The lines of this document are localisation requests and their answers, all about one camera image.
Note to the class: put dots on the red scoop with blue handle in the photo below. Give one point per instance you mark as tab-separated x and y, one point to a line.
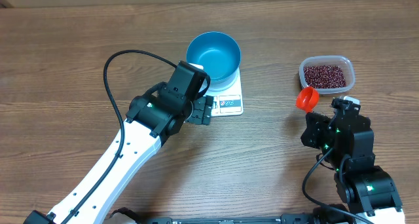
307	99

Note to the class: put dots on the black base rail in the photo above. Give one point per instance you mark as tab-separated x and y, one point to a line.
126	216

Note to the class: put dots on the blue bowl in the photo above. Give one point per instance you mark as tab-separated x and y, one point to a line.
217	52

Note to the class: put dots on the clear plastic container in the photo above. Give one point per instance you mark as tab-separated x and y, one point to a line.
343	62

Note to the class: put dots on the white digital kitchen scale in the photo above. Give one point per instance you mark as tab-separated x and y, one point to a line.
227	96

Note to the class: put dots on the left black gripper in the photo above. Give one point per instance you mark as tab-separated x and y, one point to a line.
201	111

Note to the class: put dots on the red adzuki beans in container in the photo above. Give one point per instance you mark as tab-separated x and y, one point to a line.
324	76

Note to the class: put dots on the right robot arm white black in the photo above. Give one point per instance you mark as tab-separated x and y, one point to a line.
367	192

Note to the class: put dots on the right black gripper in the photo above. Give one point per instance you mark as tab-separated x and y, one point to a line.
314	129

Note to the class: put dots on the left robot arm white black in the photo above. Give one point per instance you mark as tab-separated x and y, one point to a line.
151	119

